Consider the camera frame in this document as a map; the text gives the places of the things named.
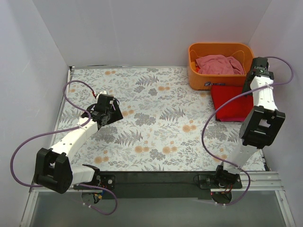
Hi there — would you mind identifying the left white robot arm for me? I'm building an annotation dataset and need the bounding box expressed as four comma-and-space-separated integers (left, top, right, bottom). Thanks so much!
34, 92, 123, 194

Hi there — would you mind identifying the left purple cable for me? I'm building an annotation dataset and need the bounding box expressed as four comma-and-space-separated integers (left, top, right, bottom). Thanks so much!
10, 80, 118, 215

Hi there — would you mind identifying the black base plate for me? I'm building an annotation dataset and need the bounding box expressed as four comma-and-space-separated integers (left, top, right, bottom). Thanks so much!
73, 170, 243, 201

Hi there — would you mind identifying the floral patterned table mat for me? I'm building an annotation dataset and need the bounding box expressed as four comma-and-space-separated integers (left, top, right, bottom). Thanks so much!
53, 68, 241, 171

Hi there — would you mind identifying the red t shirt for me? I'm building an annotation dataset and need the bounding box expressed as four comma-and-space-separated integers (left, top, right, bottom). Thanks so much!
211, 85, 254, 122

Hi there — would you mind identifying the orange plastic basket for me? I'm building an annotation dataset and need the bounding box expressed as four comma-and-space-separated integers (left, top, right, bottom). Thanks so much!
187, 43, 254, 90

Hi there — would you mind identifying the aluminium frame rail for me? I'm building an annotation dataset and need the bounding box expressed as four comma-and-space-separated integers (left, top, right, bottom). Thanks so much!
21, 171, 295, 227

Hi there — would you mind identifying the pink crumpled t shirt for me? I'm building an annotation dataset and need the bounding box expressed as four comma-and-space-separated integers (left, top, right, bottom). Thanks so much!
196, 55, 245, 75

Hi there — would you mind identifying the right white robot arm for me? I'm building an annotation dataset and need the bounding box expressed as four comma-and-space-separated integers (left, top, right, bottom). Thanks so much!
215, 57, 285, 187

